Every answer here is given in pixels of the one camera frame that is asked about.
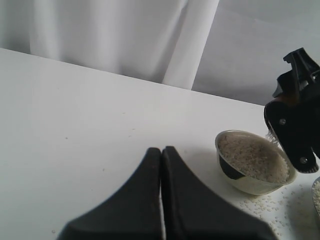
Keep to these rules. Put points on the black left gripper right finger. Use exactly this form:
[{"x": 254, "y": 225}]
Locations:
[{"x": 192, "y": 211}]

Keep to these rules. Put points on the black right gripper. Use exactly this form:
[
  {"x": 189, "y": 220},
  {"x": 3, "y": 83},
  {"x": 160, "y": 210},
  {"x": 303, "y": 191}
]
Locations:
[{"x": 297, "y": 128}]

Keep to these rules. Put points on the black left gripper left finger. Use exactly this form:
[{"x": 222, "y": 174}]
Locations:
[{"x": 133, "y": 212}]

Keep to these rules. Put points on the brown wooden cup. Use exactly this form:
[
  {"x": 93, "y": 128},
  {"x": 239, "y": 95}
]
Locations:
[{"x": 290, "y": 99}]

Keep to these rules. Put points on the rice in cream bowl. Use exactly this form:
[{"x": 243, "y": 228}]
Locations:
[{"x": 254, "y": 157}]

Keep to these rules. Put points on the cream ceramic bowl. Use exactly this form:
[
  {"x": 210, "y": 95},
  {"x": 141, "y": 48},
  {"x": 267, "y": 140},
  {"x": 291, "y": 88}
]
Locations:
[{"x": 245, "y": 183}]

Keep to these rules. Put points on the spilled rice grains on table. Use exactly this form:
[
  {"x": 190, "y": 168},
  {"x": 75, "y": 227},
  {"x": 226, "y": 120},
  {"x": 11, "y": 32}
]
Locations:
[{"x": 287, "y": 210}]

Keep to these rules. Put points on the rice in steel tray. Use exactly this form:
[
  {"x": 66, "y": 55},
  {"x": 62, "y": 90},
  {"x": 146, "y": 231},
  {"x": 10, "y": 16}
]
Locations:
[{"x": 317, "y": 195}]

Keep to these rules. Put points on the white backdrop cloth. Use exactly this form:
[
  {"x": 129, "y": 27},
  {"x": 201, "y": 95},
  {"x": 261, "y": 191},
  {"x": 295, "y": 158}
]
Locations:
[{"x": 227, "y": 48}]

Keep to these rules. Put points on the round steel tray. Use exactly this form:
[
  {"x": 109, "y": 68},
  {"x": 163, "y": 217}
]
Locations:
[{"x": 315, "y": 190}]

